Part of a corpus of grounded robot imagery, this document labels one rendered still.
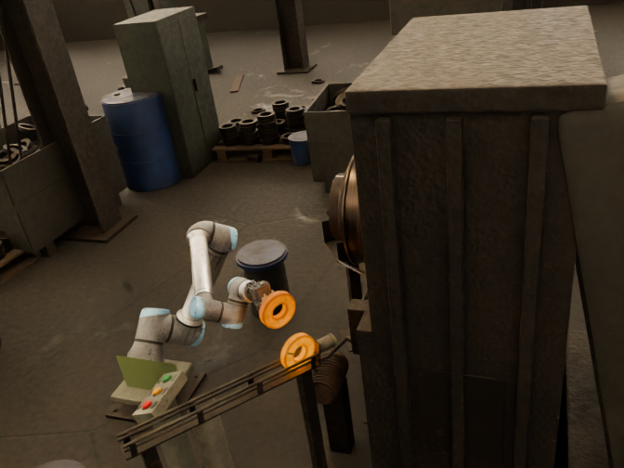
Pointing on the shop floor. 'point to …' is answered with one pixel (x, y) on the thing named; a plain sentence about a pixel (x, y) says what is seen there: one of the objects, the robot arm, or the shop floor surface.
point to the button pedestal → (177, 458)
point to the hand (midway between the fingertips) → (277, 305)
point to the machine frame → (469, 234)
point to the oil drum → (142, 139)
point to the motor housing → (335, 401)
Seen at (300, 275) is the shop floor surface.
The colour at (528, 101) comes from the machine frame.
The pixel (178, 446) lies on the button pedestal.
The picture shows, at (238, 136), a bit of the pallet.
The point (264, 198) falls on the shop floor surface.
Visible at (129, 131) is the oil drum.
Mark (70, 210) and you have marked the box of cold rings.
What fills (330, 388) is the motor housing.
